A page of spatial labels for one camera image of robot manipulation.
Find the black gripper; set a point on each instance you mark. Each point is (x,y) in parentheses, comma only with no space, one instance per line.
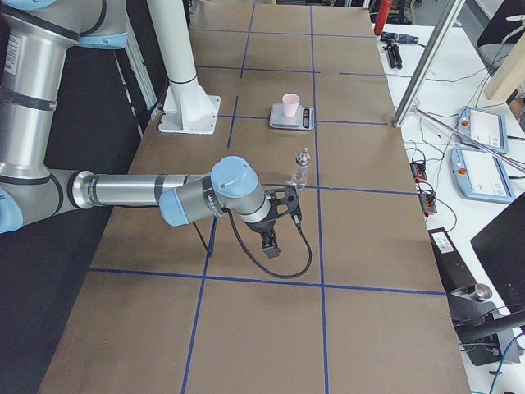
(261,228)

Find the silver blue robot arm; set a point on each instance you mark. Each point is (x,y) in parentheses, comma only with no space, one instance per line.
(41,32)

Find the silver digital kitchen scale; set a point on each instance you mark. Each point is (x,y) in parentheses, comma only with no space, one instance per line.
(302,120)

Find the pink plastic cup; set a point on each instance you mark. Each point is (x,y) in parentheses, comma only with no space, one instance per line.
(290,104)

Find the brown paper table cover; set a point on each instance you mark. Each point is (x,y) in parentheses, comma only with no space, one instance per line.
(183,310)

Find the black box with label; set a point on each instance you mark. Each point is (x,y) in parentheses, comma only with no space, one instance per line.
(453,270)

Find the black clamp with metal knob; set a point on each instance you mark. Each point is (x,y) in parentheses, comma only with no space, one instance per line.
(485,331)

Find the blue teach pendant near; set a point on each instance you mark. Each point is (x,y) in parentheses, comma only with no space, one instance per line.
(480,176)

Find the blue teach pendant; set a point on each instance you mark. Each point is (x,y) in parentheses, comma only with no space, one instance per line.
(480,176)
(485,127)

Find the black folded tripod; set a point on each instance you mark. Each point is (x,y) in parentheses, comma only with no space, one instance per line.
(393,55)

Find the black monitor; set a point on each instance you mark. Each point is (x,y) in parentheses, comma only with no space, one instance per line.
(499,247)

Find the blue folded umbrella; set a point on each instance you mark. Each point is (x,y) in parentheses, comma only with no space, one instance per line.
(389,37)

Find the blue teach pendant far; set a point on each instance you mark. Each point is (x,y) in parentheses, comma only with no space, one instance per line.
(485,127)

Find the red bottle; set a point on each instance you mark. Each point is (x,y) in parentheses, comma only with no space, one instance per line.
(382,16)

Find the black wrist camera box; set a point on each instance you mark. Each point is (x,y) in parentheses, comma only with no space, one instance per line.
(283,201)

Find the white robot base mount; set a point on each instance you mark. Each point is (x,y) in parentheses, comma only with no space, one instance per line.
(187,108)

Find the aluminium frame post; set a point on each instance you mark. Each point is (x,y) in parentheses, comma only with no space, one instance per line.
(433,46)

